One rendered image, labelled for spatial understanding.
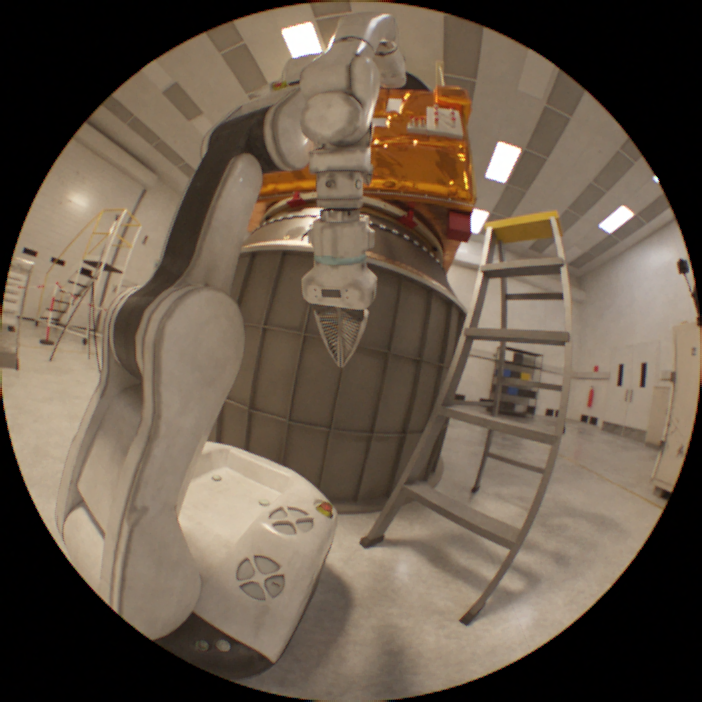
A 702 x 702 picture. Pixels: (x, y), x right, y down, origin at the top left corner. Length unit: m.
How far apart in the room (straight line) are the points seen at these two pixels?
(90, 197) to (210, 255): 8.15
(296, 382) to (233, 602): 0.83
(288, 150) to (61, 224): 7.85
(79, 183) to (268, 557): 8.50
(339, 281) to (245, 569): 0.51
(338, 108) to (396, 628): 1.02
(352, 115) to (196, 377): 0.33
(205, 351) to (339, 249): 0.20
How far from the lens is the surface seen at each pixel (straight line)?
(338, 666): 0.74
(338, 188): 0.28
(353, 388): 1.02
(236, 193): 0.40
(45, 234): 8.06
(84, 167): 8.65
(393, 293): 1.10
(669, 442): 2.83
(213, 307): 0.30
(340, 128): 0.28
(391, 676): 0.76
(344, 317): 0.35
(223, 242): 0.37
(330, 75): 0.32
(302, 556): 0.48
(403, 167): 1.77
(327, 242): 0.28
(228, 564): 0.52
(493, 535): 0.78
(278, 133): 0.46
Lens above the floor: 0.71
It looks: 2 degrees up
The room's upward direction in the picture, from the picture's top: 11 degrees clockwise
